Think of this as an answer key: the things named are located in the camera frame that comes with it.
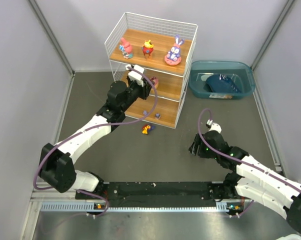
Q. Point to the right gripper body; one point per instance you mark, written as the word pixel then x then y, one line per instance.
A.
pixel 195 145

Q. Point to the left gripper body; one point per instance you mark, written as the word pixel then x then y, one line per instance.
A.
pixel 145 90

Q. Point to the pink bear donut toy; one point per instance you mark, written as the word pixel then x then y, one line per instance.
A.
pixel 155 81

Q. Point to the navy bird toy red hat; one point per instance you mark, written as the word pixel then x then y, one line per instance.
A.
pixel 147 128

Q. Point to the yellow bear ice cream cone toy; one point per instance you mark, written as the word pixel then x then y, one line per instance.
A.
pixel 147 49

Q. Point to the purple bunny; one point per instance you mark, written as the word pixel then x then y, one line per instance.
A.
pixel 173 57

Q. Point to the pink rabbit toy blue bow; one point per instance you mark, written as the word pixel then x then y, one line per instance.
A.
pixel 126 48

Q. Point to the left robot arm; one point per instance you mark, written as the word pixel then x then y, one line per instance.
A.
pixel 56 166

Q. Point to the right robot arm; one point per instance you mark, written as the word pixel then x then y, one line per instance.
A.
pixel 251 179

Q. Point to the purple figurine on striped base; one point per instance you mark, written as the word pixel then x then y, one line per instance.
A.
pixel 157 115

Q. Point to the teal plastic bin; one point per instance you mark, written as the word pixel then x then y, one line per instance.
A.
pixel 240 73

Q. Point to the dark blue pouch in bin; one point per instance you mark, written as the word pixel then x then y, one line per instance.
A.
pixel 221 83

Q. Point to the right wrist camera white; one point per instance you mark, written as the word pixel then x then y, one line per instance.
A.
pixel 213 126

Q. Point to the white wire wooden shelf rack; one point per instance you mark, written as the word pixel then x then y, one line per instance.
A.
pixel 168 99

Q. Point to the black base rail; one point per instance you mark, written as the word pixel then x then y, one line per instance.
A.
pixel 166 194

